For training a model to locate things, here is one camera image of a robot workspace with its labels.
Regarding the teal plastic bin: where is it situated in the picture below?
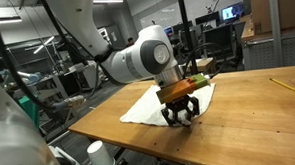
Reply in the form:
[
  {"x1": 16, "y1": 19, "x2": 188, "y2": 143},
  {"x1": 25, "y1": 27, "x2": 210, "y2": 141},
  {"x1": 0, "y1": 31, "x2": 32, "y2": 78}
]
[{"x1": 17, "y1": 94, "x2": 41, "y2": 129}]

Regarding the low wooden stool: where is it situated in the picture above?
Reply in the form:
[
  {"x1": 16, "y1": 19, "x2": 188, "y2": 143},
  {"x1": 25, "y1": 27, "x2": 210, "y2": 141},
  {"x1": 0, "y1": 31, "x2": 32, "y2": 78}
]
[{"x1": 185, "y1": 56, "x2": 219, "y2": 76}]

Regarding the large cardboard box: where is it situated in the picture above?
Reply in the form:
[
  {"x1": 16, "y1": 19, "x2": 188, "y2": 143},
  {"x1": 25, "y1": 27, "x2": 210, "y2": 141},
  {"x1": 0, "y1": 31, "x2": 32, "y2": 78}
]
[{"x1": 249, "y1": 0, "x2": 295, "y2": 36}]

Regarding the long ceiling light tube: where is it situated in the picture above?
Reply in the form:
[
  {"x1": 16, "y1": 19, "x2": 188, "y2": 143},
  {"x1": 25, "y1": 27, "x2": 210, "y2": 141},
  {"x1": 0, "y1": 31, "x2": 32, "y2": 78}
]
[{"x1": 93, "y1": 0, "x2": 125, "y2": 5}]

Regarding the white paper cup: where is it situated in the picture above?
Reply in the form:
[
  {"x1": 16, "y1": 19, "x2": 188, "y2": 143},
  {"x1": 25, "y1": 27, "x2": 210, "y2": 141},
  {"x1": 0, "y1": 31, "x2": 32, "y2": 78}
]
[{"x1": 86, "y1": 139, "x2": 116, "y2": 165}]

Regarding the slanted ceiling light tube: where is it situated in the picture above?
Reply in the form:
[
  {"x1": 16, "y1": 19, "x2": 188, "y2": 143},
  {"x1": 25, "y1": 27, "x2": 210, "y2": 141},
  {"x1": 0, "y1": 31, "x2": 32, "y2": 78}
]
[{"x1": 31, "y1": 35, "x2": 56, "y2": 55}]

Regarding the grey metal post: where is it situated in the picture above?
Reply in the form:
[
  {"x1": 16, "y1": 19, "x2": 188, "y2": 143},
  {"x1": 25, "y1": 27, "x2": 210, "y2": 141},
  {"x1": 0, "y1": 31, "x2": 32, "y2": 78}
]
[{"x1": 268, "y1": 0, "x2": 284, "y2": 68}]

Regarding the lit computer monitor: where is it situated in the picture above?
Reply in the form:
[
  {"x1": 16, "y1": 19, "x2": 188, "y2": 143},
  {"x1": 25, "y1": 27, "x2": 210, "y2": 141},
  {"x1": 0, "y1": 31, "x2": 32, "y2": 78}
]
[{"x1": 220, "y1": 1, "x2": 246, "y2": 22}]

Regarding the small blue lit monitor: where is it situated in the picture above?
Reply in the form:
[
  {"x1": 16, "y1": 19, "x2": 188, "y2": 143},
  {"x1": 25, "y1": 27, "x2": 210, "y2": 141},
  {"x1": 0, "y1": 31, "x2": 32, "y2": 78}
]
[{"x1": 163, "y1": 25, "x2": 175, "y2": 38}]

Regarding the wide ceiling light panel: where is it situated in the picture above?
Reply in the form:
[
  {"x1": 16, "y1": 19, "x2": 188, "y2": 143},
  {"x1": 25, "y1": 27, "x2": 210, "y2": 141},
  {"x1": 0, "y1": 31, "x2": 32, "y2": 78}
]
[{"x1": 0, "y1": 16, "x2": 23, "y2": 25}]

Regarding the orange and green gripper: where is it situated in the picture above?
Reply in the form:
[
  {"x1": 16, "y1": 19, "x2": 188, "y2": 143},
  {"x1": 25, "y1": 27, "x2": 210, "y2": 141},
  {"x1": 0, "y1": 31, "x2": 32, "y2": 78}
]
[{"x1": 155, "y1": 73, "x2": 212, "y2": 128}]

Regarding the yellow pencil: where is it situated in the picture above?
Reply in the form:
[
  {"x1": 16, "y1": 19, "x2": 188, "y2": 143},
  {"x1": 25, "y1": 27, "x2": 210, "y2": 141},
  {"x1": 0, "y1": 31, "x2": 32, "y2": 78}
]
[{"x1": 268, "y1": 76, "x2": 295, "y2": 100}]

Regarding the white terry cloth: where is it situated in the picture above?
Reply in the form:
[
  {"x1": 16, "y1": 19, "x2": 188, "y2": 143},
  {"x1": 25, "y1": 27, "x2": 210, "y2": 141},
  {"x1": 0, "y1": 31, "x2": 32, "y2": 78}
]
[{"x1": 118, "y1": 82, "x2": 218, "y2": 130}]

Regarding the black vertical stand pole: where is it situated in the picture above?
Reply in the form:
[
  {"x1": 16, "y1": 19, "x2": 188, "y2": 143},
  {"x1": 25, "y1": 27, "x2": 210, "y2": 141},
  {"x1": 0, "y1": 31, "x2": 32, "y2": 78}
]
[{"x1": 176, "y1": 0, "x2": 200, "y2": 77}]

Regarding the dark unlit monitor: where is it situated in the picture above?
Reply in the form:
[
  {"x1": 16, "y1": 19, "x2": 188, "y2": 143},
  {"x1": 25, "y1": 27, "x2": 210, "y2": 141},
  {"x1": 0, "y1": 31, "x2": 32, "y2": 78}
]
[{"x1": 194, "y1": 11, "x2": 221, "y2": 28}]

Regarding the thick black hose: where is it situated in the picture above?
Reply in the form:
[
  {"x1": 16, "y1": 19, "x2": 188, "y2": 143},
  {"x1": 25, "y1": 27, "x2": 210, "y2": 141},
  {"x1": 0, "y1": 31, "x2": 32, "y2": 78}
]
[{"x1": 0, "y1": 0, "x2": 57, "y2": 113}]

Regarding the grey metal shelf frame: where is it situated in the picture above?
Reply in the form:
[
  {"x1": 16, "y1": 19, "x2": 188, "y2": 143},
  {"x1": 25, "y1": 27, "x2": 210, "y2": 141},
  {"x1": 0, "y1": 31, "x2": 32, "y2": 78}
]
[{"x1": 36, "y1": 74, "x2": 78, "y2": 131}]

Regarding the white wall board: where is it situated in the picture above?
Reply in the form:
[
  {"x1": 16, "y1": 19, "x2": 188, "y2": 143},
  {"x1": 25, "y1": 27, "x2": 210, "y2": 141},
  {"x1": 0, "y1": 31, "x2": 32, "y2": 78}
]
[{"x1": 138, "y1": 0, "x2": 245, "y2": 31}]

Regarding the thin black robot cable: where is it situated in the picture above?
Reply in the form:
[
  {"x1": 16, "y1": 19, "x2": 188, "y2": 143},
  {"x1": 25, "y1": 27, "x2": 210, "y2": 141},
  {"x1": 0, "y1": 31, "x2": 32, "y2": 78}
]
[{"x1": 38, "y1": 0, "x2": 227, "y2": 87}]

